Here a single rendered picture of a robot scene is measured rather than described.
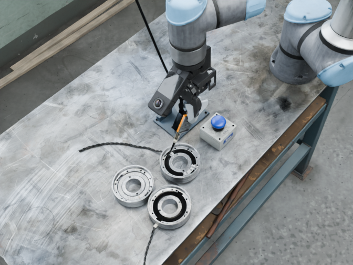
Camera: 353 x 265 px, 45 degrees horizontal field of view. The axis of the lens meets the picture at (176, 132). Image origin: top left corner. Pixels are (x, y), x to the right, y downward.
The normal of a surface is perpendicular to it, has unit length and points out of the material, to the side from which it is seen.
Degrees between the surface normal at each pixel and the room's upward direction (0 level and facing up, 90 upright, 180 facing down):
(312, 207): 0
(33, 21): 90
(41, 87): 0
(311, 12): 8
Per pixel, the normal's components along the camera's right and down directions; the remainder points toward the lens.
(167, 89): -0.39, -0.15
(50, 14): 0.74, 0.53
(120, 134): -0.05, -0.57
